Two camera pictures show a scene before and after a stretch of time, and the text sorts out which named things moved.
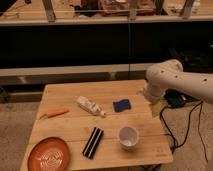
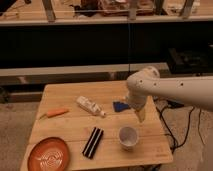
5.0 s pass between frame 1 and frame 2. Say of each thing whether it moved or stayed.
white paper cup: stayed
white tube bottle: stayed
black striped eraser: stayed
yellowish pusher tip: moved
